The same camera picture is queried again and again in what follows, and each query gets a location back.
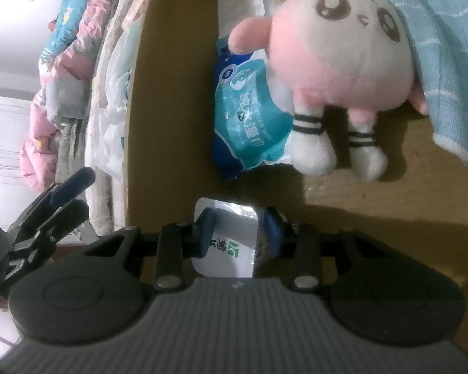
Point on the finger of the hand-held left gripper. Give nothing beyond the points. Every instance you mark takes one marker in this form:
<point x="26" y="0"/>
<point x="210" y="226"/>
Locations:
<point x="76" y="185"/>
<point x="70" y="218"/>

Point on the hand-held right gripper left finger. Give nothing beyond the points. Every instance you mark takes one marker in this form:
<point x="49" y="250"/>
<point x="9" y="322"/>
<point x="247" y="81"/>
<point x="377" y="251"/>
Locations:
<point x="204" y="233"/>

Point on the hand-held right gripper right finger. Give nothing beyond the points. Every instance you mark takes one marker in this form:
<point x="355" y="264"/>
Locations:
<point x="273" y="233"/>

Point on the white packet with green logo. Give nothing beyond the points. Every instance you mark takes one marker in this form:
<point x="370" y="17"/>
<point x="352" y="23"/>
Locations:
<point x="234" y="241"/>

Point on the blue wet wipes pack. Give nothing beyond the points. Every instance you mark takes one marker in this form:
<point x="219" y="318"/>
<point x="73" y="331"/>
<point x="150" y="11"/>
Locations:
<point x="241" y="124"/>

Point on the brown cardboard box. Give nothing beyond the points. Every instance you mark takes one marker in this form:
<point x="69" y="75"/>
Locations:
<point x="171" y="105"/>

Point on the pink white plush toy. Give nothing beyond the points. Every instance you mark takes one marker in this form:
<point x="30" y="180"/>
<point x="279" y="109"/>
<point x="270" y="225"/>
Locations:
<point x="327" y="66"/>

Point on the light blue towel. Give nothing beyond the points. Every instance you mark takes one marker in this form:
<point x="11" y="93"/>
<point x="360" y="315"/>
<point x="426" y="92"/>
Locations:
<point x="444" y="46"/>

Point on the pink patterned quilt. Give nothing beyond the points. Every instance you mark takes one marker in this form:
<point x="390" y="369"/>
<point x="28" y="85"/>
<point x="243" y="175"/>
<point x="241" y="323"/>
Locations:
<point x="39" y="140"/>

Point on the white wardrobe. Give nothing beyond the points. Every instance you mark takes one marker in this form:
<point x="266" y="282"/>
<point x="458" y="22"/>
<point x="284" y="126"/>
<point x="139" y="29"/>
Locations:
<point x="4" y="136"/>

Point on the blue pillow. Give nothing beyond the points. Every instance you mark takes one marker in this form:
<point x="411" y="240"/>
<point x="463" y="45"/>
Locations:
<point x="68" y="23"/>

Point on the bed with grey mattress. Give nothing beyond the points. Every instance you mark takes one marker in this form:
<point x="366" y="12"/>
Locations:
<point x="119" y="7"/>

